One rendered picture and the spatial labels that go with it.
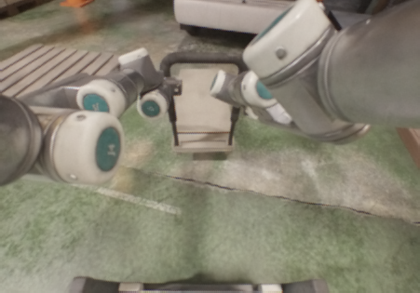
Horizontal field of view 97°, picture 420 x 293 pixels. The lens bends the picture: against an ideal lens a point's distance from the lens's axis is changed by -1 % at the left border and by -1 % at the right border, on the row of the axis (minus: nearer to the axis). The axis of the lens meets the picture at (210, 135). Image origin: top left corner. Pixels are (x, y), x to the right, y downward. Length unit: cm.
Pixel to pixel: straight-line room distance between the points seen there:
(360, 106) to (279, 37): 10
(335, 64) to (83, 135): 25
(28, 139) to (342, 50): 29
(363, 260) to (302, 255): 31
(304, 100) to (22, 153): 29
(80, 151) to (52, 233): 116
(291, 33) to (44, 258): 135
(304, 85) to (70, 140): 26
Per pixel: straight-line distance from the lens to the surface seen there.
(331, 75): 20
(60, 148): 26
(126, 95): 42
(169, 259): 113
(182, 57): 76
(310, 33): 23
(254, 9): 223
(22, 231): 148
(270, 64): 23
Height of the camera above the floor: 111
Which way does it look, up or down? 50 degrees down
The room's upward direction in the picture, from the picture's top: 3 degrees clockwise
